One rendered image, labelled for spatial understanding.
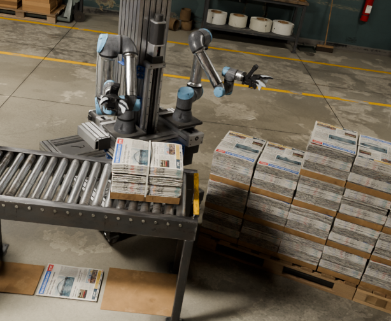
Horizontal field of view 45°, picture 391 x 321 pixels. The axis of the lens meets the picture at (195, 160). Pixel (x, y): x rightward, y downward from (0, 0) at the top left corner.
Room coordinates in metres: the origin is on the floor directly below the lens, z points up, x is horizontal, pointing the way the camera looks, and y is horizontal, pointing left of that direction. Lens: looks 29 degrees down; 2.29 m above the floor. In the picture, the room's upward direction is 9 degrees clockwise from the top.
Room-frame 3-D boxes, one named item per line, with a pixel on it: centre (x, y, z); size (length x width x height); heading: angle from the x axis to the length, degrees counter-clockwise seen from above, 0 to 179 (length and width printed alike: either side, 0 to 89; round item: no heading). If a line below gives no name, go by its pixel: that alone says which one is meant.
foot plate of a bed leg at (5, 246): (2.44, 1.23, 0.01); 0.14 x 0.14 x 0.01; 5
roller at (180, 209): (2.29, 0.05, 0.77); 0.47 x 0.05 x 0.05; 5
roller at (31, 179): (2.22, 0.89, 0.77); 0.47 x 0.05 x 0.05; 5
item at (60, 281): (2.24, 0.66, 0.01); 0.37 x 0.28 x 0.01; 95
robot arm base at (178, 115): (3.26, 0.15, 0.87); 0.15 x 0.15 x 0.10
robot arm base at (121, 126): (2.92, 0.52, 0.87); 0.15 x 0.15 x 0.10
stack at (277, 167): (2.84, -0.72, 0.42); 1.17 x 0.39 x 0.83; 75
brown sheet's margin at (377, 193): (2.73, -1.14, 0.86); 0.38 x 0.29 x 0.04; 164
